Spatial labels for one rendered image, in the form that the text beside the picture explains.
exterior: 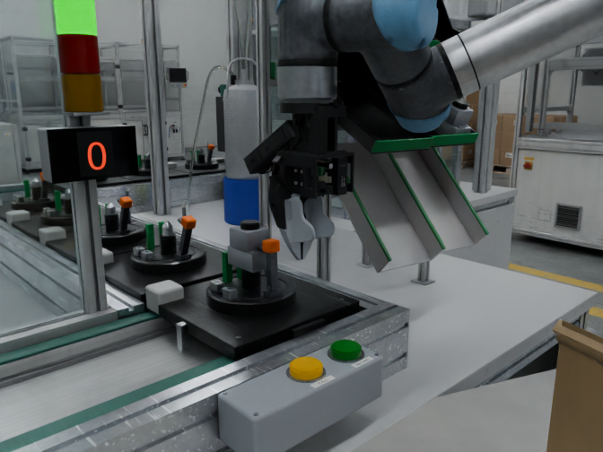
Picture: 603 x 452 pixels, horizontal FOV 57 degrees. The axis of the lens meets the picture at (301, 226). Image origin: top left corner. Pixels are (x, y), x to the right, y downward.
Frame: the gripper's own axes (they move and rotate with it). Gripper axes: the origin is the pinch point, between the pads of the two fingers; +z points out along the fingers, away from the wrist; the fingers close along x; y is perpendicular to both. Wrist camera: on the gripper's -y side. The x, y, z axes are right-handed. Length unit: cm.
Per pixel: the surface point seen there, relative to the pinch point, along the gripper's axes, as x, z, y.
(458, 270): 66, 21, -14
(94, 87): -18.2, -21.9, -20.1
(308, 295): 7.6, 10.4, -5.6
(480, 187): 164, 19, -63
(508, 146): 768, 63, -355
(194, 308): -8.6, 10.4, -13.5
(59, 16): -21.3, -30.7, -21.7
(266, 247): -0.9, 0.7, -5.6
